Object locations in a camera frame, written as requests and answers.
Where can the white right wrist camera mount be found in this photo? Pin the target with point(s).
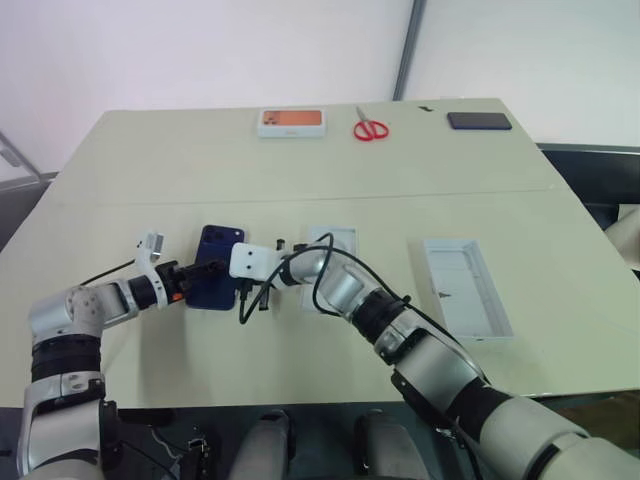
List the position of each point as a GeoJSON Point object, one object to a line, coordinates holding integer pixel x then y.
{"type": "Point", "coordinates": [252, 260]}

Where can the small white box tray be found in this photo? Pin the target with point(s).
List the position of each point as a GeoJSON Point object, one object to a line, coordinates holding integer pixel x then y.
{"type": "Point", "coordinates": [342, 240]}

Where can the grey metal frame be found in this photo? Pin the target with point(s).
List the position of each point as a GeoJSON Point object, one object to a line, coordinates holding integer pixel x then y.
{"type": "Point", "coordinates": [22, 167]}

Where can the dark rounded shape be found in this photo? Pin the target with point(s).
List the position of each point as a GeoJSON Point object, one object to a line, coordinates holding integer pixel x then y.
{"type": "Point", "coordinates": [382, 445]}

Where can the dark grey side table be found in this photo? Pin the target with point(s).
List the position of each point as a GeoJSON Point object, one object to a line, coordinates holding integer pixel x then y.
{"type": "Point", "coordinates": [595, 170]}

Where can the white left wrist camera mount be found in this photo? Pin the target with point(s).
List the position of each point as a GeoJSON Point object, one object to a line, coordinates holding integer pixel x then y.
{"type": "Point", "coordinates": [150, 252]}

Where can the black robot torso frame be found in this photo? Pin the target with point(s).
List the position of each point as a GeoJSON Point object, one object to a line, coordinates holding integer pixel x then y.
{"type": "Point", "coordinates": [145, 445]}

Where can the white ribbed box tray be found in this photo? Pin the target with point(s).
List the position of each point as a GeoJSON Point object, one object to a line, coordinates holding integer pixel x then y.
{"type": "Point", "coordinates": [467, 295]}

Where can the grey metal pole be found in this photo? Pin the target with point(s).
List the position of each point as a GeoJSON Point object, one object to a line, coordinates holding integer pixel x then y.
{"type": "Point", "coordinates": [411, 47]}

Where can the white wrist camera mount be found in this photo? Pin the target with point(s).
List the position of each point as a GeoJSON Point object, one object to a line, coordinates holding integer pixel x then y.
{"type": "Point", "coordinates": [252, 260]}
{"type": "Point", "coordinates": [150, 252]}

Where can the white rounded object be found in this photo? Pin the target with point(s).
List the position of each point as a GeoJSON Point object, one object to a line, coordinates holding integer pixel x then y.
{"type": "Point", "coordinates": [625, 235]}

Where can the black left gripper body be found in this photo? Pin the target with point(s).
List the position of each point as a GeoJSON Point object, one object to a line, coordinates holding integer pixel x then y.
{"type": "Point", "coordinates": [175, 280]}

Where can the grey rounded shape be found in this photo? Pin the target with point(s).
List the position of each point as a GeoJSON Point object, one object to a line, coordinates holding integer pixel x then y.
{"type": "Point", "coordinates": [262, 445]}

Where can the dark blue flat case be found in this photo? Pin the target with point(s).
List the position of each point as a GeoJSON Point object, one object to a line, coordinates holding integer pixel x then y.
{"type": "Point", "coordinates": [480, 121]}

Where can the dark blue smartphone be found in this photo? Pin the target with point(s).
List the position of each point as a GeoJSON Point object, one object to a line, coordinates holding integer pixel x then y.
{"type": "Point", "coordinates": [216, 290]}

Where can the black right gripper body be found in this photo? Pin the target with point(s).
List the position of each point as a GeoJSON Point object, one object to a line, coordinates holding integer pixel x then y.
{"type": "Point", "coordinates": [257, 283]}

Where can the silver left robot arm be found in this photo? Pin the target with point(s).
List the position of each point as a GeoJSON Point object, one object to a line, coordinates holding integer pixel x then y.
{"type": "Point", "coordinates": [85, 305]}

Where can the small black clip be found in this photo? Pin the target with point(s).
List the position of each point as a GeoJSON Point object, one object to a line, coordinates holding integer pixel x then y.
{"type": "Point", "coordinates": [426, 107]}

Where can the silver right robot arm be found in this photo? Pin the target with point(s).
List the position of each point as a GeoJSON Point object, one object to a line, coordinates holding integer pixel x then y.
{"type": "Point", "coordinates": [440, 365]}

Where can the white box with orange phone print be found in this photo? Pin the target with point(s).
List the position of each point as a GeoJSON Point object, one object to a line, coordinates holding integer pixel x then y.
{"type": "Point", "coordinates": [292, 122]}

